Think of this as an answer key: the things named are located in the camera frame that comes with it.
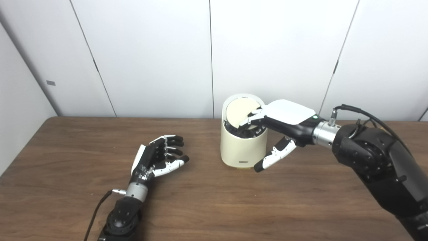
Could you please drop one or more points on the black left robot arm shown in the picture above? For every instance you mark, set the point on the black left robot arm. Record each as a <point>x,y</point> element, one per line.
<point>122,216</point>

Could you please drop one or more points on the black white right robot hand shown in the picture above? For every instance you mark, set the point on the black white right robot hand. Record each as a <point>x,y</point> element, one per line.
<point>291,115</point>

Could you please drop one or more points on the small grey wall sticker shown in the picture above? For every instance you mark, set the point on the small grey wall sticker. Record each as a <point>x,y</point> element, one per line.
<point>50,82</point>

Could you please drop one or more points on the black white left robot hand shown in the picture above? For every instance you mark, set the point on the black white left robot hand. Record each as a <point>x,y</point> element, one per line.
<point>145,162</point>

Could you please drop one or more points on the cream round bin lid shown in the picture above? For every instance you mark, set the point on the cream round bin lid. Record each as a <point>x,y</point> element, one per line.
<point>237,112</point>

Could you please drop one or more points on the cream-colored bin body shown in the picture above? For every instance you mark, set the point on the cream-colored bin body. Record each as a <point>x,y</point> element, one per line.
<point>242,150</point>

